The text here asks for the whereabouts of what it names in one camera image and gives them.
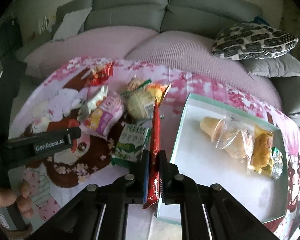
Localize yellow orange cake pack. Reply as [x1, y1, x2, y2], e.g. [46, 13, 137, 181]
[248, 125, 274, 174]

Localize green white cracker pack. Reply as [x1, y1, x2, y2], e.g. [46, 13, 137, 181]
[264, 147, 283, 180]

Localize long red snack pack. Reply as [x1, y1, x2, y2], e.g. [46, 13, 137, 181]
[143, 100, 160, 209]

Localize clear steamed bun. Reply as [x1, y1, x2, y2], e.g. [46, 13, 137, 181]
[200, 116, 254, 160]

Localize small dark green snack pack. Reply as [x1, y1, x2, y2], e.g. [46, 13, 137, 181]
[111, 124, 150, 168]

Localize purple swiss roll pack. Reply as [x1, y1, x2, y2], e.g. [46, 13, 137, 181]
[81, 93, 126, 139]

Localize red gold candy pack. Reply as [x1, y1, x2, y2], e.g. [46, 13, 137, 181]
[86, 61, 115, 87]

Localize green edged clear cake pack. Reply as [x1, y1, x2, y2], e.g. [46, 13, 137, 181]
[120, 76, 154, 120]

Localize red biscuit box pack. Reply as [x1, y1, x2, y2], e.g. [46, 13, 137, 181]
[47, 119, 79, 132]

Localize beige orange swiss roll pack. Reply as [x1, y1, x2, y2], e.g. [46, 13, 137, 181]
[121, 76, 171, 106]

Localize person left hand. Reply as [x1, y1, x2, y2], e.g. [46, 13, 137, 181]
[0, 181, 34, 218]

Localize teal shallow cardboard tray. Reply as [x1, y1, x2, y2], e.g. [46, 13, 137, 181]
[160, 93, 288, 223]

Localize pink anime print tablecloth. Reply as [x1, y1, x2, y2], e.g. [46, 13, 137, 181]
[10, 56, 300, 239]

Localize light grey sofa cushion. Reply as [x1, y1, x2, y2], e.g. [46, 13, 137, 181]
[52, 8, 91, 41]

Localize grey velvet pillow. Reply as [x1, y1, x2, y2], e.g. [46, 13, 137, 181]
[241, 53, 300, 78]

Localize pink sofa seat cover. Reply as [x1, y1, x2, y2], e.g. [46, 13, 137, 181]
[23, 26, 282, 109]

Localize black white patterned pillow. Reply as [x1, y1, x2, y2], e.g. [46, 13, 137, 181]
[211, 23, 299, 61]

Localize grey green sofa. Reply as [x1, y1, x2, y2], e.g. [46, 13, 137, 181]
[14, 0, 300, 120]

